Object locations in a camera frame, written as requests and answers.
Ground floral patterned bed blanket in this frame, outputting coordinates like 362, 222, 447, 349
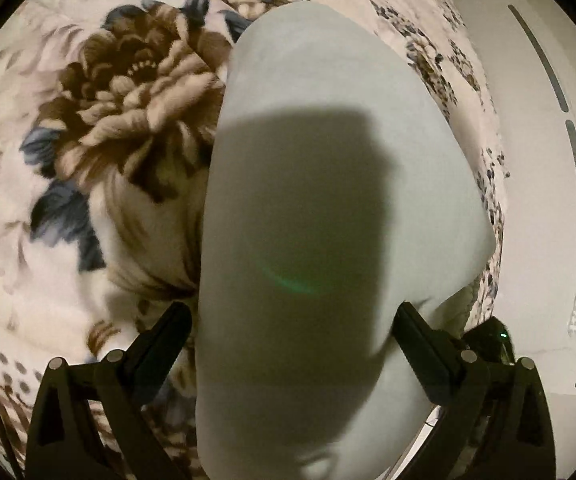
0, 0, 507, 474

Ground pale green pants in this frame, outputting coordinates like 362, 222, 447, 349
196, 2, 495, 479

